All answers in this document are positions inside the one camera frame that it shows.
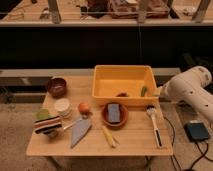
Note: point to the blue sponge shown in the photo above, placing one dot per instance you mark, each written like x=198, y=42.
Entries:
x=113, y=113

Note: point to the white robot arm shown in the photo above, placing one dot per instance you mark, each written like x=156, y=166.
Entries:
x=189, y=86

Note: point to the purple bowl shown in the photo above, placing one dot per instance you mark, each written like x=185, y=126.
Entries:
x=56, y=87

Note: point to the striped bowl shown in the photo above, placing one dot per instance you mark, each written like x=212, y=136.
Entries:
x=47, y=124

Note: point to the dark red item in tub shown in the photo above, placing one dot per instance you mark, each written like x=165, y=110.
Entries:
x=123, y=94

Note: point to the yellow plastic tub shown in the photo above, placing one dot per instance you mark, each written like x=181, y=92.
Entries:
x=110, y=80

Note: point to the orange fruit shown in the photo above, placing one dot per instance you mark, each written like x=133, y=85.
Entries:
x=84, y=108

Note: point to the green vegetable in tub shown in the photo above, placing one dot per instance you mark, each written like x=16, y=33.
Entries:
x=144, y=91

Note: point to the white cup stack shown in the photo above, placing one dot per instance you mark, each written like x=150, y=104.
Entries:
x=63, y=107

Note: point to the wooden table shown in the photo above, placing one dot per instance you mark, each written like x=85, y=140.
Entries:
x=135, y=138

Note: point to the green cup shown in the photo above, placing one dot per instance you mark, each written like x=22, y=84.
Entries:
x=42, y=114

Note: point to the black foot pedal box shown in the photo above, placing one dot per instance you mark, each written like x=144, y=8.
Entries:
x=196, y=132

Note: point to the background wooden shelf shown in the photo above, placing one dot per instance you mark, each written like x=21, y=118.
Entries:
x=106, y=12

